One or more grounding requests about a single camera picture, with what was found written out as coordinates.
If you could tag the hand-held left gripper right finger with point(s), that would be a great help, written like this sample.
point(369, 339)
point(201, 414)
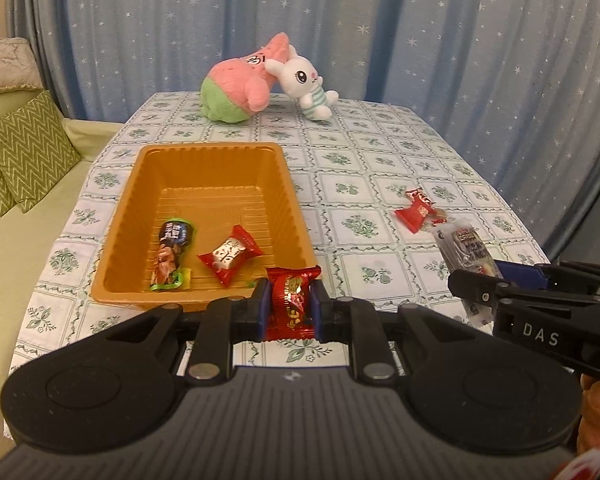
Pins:
point(321, 310)

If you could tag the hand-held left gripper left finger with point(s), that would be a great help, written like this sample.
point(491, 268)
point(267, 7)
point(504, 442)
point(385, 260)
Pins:
point(261, 310)

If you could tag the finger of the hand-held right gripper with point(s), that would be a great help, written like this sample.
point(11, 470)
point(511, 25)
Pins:
point(525, 274)
point(480, 290)

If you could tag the red gold-print candy packet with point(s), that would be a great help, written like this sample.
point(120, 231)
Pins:
point(292, 302)

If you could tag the clear grey snack packet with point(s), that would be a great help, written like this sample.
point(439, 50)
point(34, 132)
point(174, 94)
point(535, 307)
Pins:
point(462, 250)

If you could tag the red packet with beige label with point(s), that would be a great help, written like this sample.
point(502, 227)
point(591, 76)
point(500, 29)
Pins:
point(230, 255)

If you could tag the red white twisted candy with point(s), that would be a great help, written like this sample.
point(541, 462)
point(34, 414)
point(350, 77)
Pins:
point(416, 210)

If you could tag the dark snack packet green ends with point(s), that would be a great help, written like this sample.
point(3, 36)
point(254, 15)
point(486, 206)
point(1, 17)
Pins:
point(172, 252)

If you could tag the orange plastic tray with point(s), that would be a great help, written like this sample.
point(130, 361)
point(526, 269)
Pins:
point(215, 175)

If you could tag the person's red white clothing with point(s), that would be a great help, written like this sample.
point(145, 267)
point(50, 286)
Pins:
point(595, 467)

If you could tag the green floral checked tablecloth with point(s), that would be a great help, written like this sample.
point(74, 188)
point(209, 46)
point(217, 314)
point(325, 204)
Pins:
point(360, 160)

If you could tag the pink star plush toy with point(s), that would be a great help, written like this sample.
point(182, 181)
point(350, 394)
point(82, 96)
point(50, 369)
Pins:
point(235, 85)

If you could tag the white rabbit plush toy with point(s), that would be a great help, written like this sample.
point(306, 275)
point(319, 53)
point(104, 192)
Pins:
point(300, 80)

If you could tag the light green sofa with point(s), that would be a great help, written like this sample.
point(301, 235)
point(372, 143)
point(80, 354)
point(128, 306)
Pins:
point(20, 270)

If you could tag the blue star-print curtain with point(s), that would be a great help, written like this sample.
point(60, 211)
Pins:
point(430, 35)

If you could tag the beige quilted pillow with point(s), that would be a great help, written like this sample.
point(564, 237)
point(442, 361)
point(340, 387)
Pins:
point(5, 65)

